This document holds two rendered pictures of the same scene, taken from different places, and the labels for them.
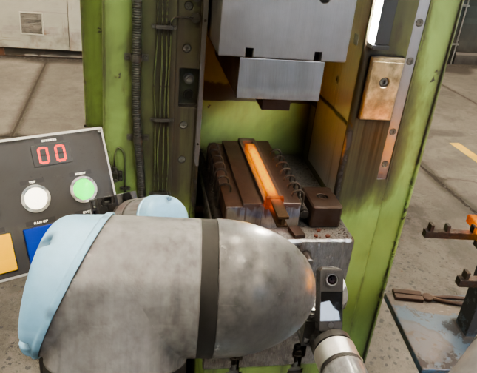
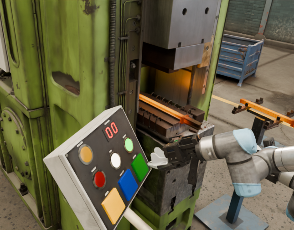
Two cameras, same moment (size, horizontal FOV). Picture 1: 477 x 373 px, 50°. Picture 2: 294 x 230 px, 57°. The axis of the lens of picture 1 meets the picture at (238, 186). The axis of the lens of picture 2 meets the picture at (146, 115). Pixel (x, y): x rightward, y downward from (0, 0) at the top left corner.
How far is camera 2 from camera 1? 0.78 m
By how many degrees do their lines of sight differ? 30
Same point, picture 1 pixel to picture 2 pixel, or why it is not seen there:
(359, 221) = not seen: hidden behind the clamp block
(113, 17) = (99, 36)
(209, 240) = not seen: outside the picture
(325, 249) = (205, 133)
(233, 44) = (174, 41)
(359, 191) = (196, 102)
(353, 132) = (195, 75)
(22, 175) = (105, 148)
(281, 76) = (189, 54)
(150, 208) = (250, 137)
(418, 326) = not seen: hidden behind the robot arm
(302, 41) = (198, 34)
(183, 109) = (131, 83)
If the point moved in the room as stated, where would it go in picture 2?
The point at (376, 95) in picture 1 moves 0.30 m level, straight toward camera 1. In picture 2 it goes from (204, 55) to (236, 73)
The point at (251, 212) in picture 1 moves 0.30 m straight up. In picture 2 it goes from (175, 127) to (183, 69)
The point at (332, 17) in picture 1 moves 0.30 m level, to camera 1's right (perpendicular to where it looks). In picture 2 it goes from (208, 20) to (253, 19)
